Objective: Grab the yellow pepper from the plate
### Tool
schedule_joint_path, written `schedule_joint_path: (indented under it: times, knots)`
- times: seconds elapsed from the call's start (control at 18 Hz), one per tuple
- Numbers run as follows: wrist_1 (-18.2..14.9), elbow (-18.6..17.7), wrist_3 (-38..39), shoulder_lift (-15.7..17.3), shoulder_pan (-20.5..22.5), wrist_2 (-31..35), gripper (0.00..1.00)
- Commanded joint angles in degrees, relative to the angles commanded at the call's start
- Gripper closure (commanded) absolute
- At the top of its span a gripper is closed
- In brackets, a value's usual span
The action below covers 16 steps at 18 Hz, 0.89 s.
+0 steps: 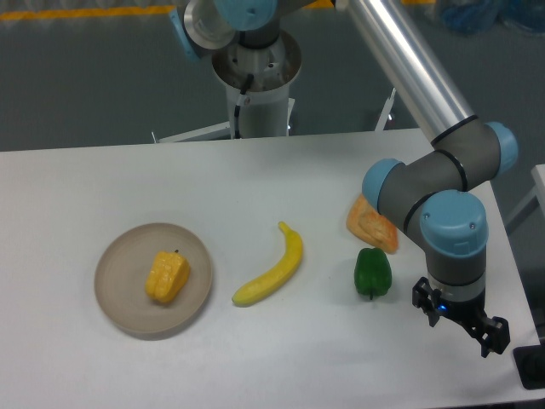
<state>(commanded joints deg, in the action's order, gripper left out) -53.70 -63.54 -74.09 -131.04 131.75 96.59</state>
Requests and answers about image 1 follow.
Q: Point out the blue plastic bag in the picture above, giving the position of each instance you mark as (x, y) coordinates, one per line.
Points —
(474, 17)

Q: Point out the white frame at right edge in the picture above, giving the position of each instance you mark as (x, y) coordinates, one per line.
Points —
(532, 201)

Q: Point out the yellow toy pepper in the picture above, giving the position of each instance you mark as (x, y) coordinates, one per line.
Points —
(169, 272)

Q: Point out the green toy pepper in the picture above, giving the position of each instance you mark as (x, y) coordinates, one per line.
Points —
(372, 273)

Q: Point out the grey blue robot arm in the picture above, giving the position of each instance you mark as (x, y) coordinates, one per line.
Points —
(429, 200)

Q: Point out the orange toy pepper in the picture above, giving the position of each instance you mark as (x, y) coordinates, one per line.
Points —
(367, 224)

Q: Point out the black device at table corner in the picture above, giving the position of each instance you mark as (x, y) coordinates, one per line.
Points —
(529, 361)

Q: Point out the yellow toy banana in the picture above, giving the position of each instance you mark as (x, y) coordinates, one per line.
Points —
(267, 283)

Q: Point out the beige round plate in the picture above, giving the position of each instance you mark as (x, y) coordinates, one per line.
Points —
(121, 274)

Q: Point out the white metal stand leg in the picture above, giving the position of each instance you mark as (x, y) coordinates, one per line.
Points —
(386, 117)

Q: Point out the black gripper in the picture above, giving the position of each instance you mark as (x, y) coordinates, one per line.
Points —
(465, 305)

